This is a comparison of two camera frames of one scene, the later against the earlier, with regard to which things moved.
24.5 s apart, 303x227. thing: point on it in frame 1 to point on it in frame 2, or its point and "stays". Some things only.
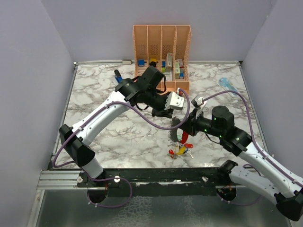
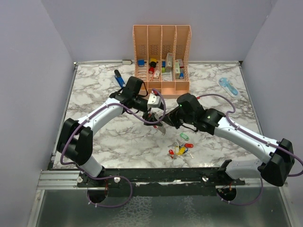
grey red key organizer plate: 172,133 to 161,128
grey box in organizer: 169,62 stays
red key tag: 188,145 stays
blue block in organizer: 141,62 stays
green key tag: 179,137 to 184,136
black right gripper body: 196,123 to 176,117
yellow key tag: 181,150 stays
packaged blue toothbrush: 225,83 stays
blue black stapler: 118,76 stays
